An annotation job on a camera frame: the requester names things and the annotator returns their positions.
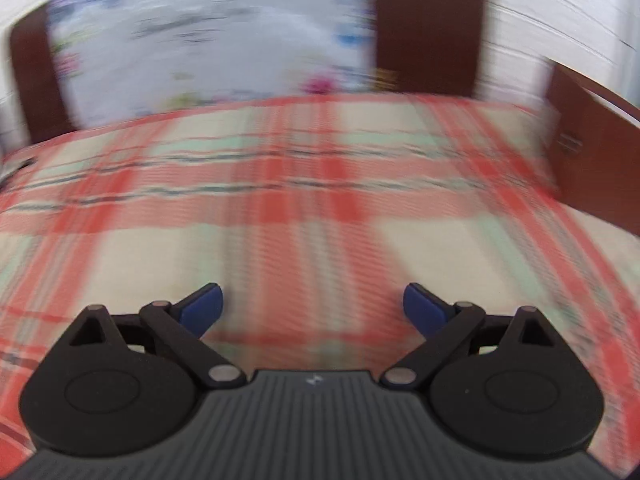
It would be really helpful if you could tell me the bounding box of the red plaid blanket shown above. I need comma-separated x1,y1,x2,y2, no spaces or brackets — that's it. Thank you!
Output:
0,92,640,463

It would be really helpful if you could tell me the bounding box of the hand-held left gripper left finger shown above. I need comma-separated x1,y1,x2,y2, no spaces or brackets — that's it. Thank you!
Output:
69,282,247,389

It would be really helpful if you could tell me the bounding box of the brown wooden headboard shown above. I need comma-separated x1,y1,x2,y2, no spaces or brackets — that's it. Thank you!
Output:
9,0,487,147

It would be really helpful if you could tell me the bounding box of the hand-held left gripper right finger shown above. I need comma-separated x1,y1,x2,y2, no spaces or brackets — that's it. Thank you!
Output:
380,282,557,389

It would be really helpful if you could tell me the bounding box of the floral pillow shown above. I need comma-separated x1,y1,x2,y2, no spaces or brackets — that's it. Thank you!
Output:
45,0,379,130

